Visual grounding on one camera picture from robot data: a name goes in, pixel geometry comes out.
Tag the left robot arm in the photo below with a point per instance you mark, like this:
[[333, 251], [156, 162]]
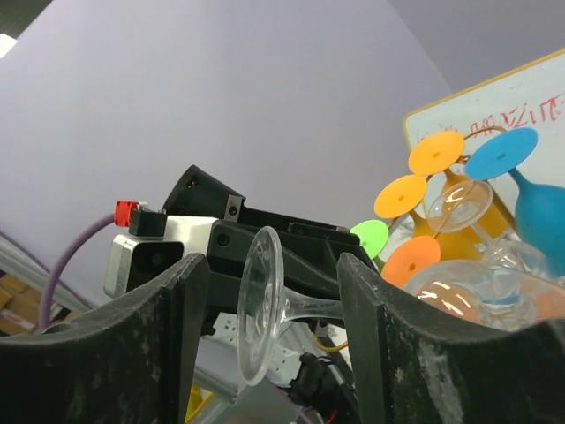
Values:
[[304, 364]]

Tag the blue plastic wine glass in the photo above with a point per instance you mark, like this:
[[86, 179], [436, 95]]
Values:
[[539, 210]]

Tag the gold wire wine glass rack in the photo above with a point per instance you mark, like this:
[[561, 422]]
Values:
[[502, 223]]

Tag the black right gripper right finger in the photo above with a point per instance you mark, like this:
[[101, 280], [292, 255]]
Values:
[[413, 363]]

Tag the clear champagne flute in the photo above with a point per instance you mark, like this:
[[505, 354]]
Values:
[[265, 303]]

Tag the frosted clear tumbler glass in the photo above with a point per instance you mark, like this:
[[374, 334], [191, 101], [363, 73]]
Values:
[[469, 205]]

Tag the small whiteboard with yellow frame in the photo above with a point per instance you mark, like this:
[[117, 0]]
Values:
[[532, 95]]

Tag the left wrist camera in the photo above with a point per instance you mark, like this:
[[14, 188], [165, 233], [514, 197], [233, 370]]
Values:
[[154, 241]]

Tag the yellow plastic wine glass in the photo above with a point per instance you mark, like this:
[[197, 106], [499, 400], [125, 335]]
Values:
[[435, 154], [401, 196]]

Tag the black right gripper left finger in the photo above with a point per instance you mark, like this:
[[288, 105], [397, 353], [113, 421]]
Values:
[[129, 361]]

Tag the green plastic wine glass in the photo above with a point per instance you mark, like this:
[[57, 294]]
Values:
[[373, 236]]

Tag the orange plastic wine glass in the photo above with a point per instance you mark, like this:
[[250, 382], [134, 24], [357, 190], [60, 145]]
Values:
[[490, 295]]

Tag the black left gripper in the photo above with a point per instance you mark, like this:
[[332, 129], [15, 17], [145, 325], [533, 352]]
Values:
[[307, 252]]

